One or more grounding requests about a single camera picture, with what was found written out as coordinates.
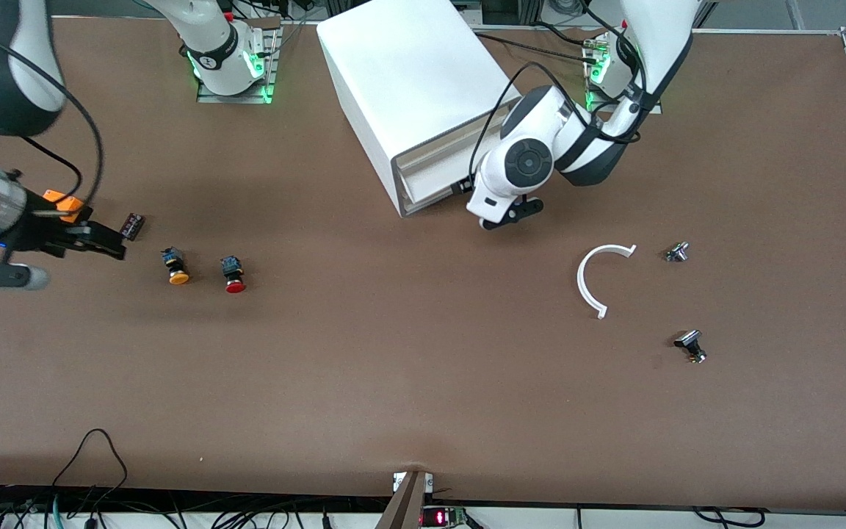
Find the yellow mushroom push button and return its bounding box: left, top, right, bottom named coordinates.
left=160, top=248, right=191, bottom=286

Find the white plastic C-shaped ring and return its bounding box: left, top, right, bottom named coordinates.
left=576, top=243, right=638, bottom=320

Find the orange button enclosure box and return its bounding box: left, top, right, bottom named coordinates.
left=43, top=189, right=95, bottom=225

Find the black looped cable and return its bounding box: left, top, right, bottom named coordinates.
left=51, top=428, right=130, bottom=492

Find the white plastic drawer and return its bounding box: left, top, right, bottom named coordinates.
left=401, top=173, right=471, bottom=203
left=402, top=187, right=468, bottom=215
left=396, top=118, right=503, bottom=171
left=399, top=151, right=477, bottom=188

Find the white drawer cabinet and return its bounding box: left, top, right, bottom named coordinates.
left=317, top=0, right=523, bottom=219

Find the red LED display module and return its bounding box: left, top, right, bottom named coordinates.
left=422, top=505, right=469, bottom=528

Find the white mount bracket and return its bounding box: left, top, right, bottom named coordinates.
left=391, top=472, right=434, bottom=494

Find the black power cable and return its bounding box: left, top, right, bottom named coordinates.
left=474, top=32, right=596, bottom=65

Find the red mushroom push button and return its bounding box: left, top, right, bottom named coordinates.
left=220, top=255, right=247, bottom=295

